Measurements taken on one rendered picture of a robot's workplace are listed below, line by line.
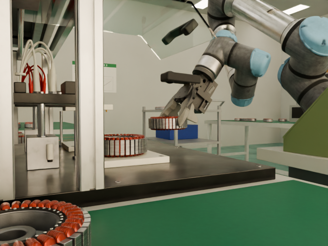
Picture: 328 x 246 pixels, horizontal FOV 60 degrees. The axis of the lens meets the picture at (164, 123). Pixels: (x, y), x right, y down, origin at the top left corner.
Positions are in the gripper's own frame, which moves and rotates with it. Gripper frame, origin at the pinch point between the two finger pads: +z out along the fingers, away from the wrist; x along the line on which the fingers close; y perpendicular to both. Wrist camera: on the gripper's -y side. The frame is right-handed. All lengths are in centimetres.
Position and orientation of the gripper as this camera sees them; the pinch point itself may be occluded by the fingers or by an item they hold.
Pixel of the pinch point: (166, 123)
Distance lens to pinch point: 81.9
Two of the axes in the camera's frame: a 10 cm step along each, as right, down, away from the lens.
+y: 7.3, 5.7, 3.9
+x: -4.5, -0.3, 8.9
